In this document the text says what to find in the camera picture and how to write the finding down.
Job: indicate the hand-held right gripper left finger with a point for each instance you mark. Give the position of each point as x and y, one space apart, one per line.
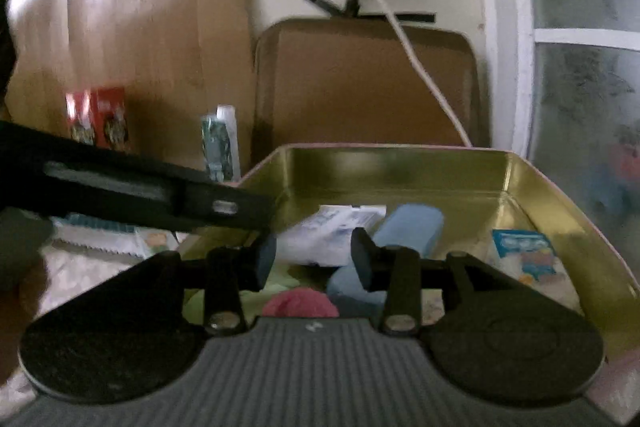
265 259

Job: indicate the black tape strip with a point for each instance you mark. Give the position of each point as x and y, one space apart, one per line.
400 18
330 3

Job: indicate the pink fuzzy sock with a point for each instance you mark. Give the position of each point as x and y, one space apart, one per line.
300 304

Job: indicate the clear cotton swab box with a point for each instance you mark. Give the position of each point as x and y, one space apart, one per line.
155 242

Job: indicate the white packet cartoon print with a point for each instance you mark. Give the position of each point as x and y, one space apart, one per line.
520 249

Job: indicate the person's left hand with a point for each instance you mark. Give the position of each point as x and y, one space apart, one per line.
20 322

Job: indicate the red food box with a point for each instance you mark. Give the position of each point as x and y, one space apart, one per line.
112 117

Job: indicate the white window frame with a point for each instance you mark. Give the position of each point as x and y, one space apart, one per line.
505 7

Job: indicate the light blue sponge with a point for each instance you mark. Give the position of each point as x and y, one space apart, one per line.
410 227

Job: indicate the teal lace mat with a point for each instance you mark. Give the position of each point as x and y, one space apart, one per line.
90 229

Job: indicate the brown tray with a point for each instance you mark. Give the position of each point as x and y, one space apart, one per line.
350 82

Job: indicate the white tissue packet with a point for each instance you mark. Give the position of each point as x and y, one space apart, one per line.
325 227

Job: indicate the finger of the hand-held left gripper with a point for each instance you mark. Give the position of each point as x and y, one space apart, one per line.
125 187

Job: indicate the green drink carton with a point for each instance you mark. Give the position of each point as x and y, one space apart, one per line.
217 147

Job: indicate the wooden board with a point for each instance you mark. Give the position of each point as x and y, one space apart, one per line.
150 32

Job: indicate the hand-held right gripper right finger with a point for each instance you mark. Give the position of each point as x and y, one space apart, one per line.
362 262

